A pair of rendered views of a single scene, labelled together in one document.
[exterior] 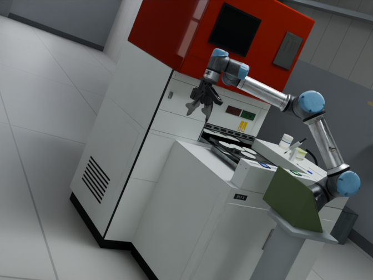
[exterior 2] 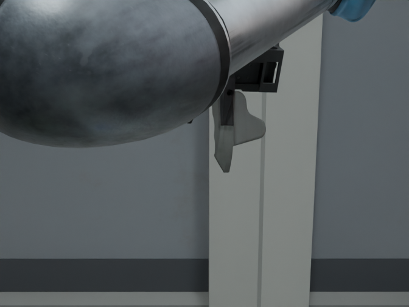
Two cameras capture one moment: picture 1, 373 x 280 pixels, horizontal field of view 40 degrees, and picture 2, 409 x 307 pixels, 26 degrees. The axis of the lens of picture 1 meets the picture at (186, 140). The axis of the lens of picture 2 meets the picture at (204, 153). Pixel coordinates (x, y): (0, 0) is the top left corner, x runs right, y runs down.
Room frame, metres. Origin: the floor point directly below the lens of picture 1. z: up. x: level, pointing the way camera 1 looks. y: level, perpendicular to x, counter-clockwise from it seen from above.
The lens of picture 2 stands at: (2.98, -0.88, 1.47)
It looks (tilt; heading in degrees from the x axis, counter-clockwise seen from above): 21 degrees down; 121
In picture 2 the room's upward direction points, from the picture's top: straight up
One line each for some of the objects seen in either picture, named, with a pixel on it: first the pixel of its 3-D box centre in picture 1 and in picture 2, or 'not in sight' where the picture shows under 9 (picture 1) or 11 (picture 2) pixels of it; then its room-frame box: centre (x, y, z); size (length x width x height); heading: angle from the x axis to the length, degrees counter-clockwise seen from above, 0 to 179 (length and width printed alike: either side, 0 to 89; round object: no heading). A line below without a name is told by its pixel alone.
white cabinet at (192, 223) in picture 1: (233, 232); not in sight; (3.12, -0.51, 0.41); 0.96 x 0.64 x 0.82; 127
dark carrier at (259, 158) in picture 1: (247, 154); not in sight; (3.16, -0.38, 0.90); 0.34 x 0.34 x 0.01; 37
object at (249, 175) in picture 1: (275, 180); not in sight; (2.83, -0.55, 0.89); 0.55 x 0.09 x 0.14; 127
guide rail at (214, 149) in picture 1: (234, 164); not in sight; (3.04, -0.33, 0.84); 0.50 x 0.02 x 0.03; 37
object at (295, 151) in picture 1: (293, 150); not in sight; (3.22, -0.65, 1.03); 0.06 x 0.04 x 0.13; 37
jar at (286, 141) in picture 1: (285, 141); not in sight; (3.55, -0.64, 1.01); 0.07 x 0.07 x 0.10
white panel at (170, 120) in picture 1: (212, 116); not in sight; (3.22, -0.10, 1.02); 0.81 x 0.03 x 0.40; 127
